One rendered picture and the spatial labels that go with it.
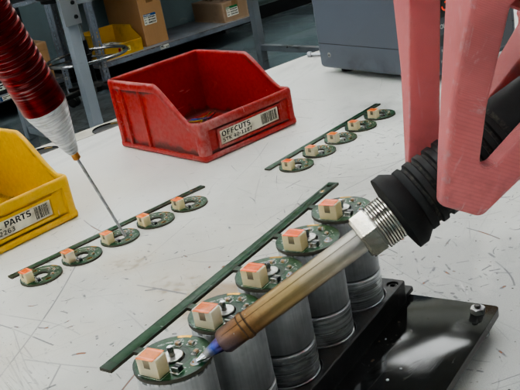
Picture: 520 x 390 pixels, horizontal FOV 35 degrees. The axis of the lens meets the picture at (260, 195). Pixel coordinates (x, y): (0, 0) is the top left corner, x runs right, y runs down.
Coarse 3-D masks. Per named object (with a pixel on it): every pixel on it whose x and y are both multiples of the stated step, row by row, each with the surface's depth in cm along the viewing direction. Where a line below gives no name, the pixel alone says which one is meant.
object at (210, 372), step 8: (176, 352) 25; (168, 360) 25; (176, 360) 25; (208, 368) 25; (200, 376) 24; (208, 376) 25; (216, 376) 25; (144, 384) 24; (176, 384) 24; (184, 384) 24; (192, 384) 24; (200, 384) 24; (208, 384) 25; (216, 384) 25
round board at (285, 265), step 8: (280, 256) 30; (272, 264) 30; (280, 264) 30; (288, 264) 30; (296, 264) 29; (240, 272) 30; (280, 272) 29; (240, 280) 29; (272, 280) 28; (280, 280) 29; (240, 288) 29; (248, 288) 28; (256, 288) 28; (264, 288) 28
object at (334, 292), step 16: (288, 256) 31; (304, 256) 30; (320, 288) 31; (336, 288) 31; (320, 304) 31; (336, 304) 31; (320, 320) 31; (336, 320) 31; (352, 320) 32; (320, 336) 32; (336, 336) 32
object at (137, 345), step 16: (320, 192) 36; (304, 208) 34; (288, 224) 33; (240, 256) 31; (224, 272) 30; (208, 288) 29; (192, 304) 28; (160, 320) 27; (144, 336) 27; (128, 352) 26; (112, 368) 25
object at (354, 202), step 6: (336, 198) 35; (342, 198) 34; (348, 198) 34; (354, 198) 34; (360, 198) 34; (354, 204) 34; (360, 204) 33; (366, 204) 33; (312, 210) 34; (318, 210) 33; (348, 210) 33; (354, 210) 33; (312, 216) 33; (318, 216) 33; (342, 216) 33; (348, 216) 33; (324, 222) 33; (330, 222) 32; (336, 222) 32; (342, 222) 32; (348, 222) 32
